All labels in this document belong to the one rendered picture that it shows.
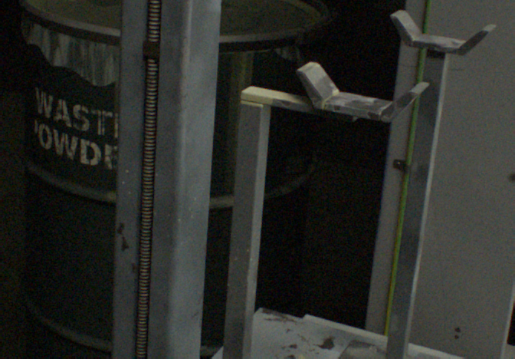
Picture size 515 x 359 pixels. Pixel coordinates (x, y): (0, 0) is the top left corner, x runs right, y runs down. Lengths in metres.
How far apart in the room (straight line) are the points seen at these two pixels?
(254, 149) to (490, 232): 0.64
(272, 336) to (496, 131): 0.40
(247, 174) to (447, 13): 0.57
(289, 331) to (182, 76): 0.32
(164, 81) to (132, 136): 0.06
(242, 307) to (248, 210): 0.07
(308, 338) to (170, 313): 0.19
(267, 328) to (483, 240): 0.37
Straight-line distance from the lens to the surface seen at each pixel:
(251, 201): 0.69
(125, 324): 0.88
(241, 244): 0.71
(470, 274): 1.30
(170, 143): 0.80
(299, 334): 1.00
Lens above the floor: 1.29
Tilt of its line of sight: 21 degrees down
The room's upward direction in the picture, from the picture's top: 5 degrees clockwise
